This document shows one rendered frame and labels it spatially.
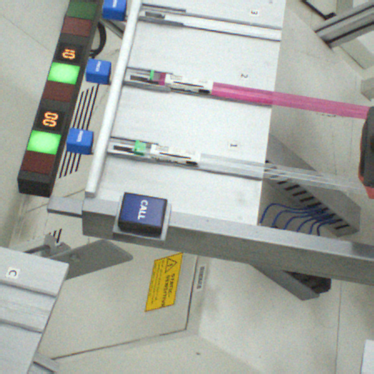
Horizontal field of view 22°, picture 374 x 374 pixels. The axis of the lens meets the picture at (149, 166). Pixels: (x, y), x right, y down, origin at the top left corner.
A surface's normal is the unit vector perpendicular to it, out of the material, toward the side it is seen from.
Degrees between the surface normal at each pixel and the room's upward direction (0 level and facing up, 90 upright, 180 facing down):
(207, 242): 90
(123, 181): 44
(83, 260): 90
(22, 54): 0
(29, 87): 0
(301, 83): 0
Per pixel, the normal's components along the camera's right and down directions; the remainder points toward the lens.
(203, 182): 0.04, -0.54
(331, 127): 0.70, -0.28
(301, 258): -0.18, 0.83
